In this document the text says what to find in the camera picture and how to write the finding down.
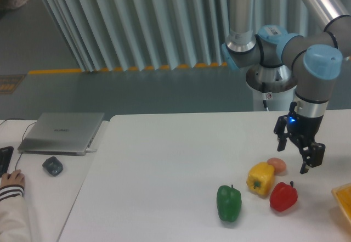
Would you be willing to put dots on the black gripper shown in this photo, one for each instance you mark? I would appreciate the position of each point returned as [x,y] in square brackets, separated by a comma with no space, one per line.
[301,131]

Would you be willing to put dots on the red bell pepper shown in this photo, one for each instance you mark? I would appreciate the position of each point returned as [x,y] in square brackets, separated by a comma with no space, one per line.
[283,196]

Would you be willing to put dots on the white striped sleeve forearm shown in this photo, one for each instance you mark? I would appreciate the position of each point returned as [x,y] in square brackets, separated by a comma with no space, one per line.
[15,224]

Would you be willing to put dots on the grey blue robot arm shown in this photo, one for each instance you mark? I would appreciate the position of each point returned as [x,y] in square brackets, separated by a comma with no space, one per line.
[279,61]

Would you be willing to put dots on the yellow plastic basket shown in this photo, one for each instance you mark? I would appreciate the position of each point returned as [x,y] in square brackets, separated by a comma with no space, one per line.
[342,196]

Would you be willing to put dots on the person's hand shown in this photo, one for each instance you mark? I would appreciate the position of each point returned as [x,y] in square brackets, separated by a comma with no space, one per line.
[12,184]

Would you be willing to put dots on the yellow bell pepper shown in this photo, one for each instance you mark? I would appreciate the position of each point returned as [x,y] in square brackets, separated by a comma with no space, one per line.
[261,178]

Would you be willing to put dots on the green bell pepper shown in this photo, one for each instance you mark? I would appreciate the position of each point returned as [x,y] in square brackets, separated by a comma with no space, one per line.
[229,202]

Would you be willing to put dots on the corrugated white folding partition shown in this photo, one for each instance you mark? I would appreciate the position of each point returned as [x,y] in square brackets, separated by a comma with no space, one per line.
[142,34]

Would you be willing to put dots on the silver closed laptop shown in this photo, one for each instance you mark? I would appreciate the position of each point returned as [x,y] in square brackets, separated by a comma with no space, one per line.
[63,133]

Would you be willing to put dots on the dark grey computer mouse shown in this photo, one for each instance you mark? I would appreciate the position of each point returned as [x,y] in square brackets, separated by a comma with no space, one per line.
[53,166]

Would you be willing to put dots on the black keyboard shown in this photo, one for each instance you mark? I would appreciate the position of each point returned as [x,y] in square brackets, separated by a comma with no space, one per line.
[6,155]

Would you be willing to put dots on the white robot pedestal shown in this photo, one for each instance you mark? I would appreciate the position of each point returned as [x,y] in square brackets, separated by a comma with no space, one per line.
[272,88]

